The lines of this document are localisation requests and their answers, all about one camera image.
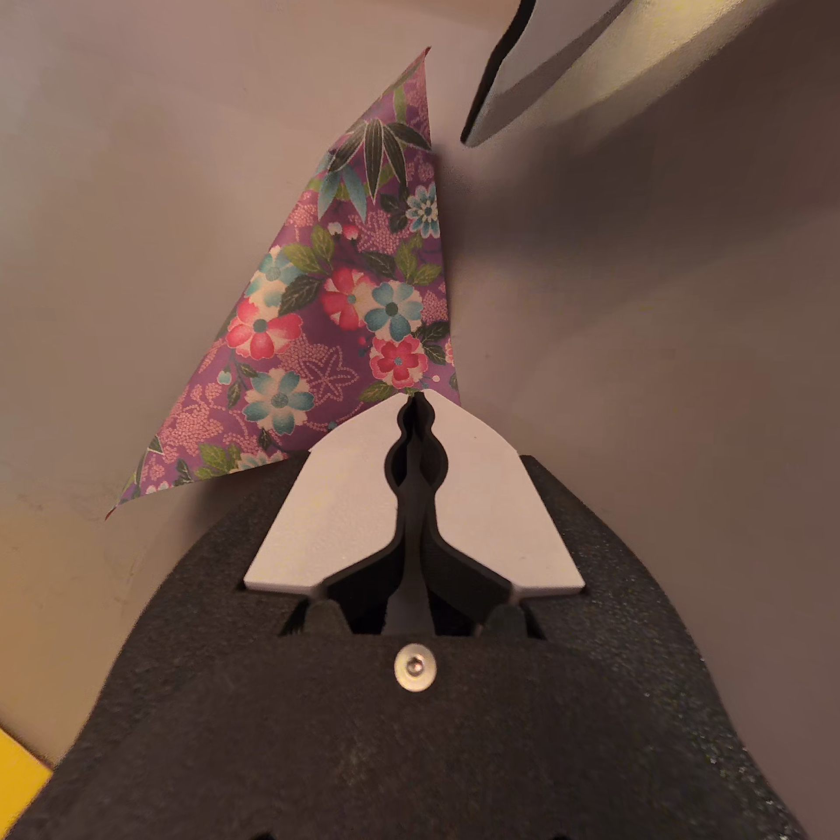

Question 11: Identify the purple floral origami paper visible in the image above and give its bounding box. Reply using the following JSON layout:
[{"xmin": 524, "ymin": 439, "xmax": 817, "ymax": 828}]
[{"xmin": 107, "ymin": 46, "xmax": 462, "ymax": 521}]

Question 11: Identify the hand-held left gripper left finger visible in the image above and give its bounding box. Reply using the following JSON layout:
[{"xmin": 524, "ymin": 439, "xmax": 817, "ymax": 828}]
[{"xmin": 243, "ymin": 394, "xmax": 417, "ymax": 599}]

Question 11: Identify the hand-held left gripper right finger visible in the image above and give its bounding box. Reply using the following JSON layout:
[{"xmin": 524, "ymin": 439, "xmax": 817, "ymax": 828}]
[{"xmin": 416, "ymin": 388, "xmax": 586, "ymax": 599}]

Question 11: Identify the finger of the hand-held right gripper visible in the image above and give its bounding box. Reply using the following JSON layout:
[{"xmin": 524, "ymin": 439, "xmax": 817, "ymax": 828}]
[{"xmin": 459, "ymin": 0, "xmax": 632, "ymax": 148}]

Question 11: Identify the yellow plastic tray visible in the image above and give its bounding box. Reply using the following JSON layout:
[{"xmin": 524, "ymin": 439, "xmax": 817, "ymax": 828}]
[{"xmin": 0, "ymin": 725, "xmax": 53, "ymax": 816}]

